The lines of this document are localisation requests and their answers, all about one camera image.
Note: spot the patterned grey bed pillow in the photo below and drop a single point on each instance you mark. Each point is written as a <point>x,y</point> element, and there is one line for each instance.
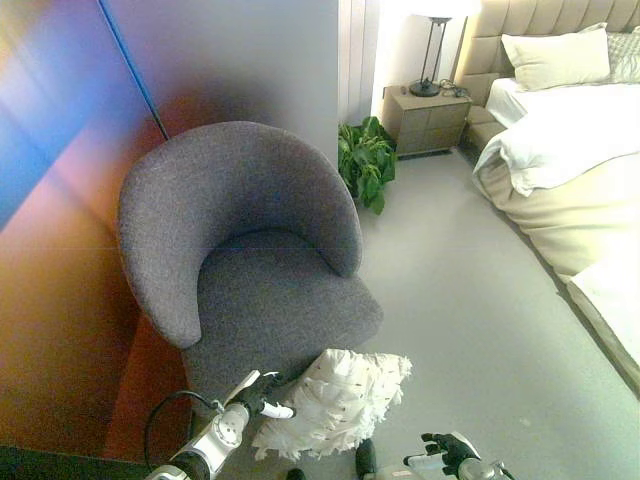
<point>625,56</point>

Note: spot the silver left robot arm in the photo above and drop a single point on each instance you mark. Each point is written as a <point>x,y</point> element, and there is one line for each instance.
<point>205,445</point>

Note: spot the white plain bed pillow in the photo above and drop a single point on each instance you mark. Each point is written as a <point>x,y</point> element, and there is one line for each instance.
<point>557,55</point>

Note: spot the green potted plant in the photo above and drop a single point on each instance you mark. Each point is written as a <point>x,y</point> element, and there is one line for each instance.
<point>365,162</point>

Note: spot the white feathery pillow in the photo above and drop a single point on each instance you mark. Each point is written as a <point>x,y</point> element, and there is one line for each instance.
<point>332,402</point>

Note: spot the black table lamp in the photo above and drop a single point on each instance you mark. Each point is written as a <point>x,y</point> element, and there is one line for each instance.
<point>434,50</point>

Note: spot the white duvet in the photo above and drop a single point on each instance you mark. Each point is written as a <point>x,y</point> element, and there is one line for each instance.
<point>565,130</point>

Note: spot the black thin floor lamp pole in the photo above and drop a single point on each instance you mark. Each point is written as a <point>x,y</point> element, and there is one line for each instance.
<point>134,70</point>

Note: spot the grey round armchair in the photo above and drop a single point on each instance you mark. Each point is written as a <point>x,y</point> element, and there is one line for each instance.
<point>245,250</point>

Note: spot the beige bedside table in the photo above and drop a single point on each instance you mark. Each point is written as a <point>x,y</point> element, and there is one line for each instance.
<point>427,122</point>

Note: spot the beige upholstered bed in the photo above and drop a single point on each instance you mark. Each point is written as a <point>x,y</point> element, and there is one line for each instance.
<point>565,200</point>

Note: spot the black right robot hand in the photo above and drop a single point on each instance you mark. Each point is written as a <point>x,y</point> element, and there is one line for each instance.
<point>449,448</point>

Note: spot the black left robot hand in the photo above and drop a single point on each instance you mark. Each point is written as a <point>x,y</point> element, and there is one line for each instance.
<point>255,394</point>

